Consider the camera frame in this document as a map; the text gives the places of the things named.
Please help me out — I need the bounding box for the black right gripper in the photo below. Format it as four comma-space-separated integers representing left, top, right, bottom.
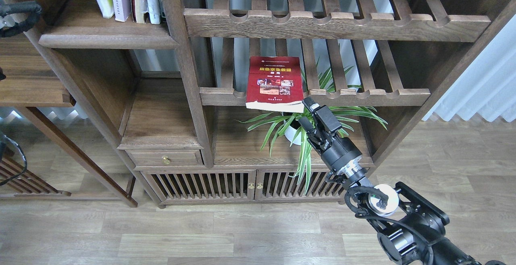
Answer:
299, 97, 362, 175

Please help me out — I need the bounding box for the red cover book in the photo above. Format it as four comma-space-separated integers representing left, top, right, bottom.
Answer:
246, 56, 304, 113

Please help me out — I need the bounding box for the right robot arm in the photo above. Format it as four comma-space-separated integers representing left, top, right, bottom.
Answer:
300, 97, 478, 265

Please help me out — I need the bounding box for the green spider plant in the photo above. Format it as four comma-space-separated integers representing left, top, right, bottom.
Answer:
239, 65, 388, 195

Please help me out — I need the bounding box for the white plant pot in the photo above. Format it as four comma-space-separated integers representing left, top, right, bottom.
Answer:
285, 121, 307, 146

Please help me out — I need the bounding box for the dark wooden bookshelf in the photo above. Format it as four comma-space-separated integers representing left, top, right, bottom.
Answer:
3, 0, 515, 208

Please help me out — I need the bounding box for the brass drawer knob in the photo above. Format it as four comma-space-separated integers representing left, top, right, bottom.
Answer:
162, 155, 171, 165

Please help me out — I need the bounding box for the white curtain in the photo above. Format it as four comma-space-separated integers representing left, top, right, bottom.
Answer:
422, 17, 516, 122

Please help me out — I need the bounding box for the wooden side table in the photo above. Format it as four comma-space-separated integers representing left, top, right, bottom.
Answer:
1, 35, 137, 207

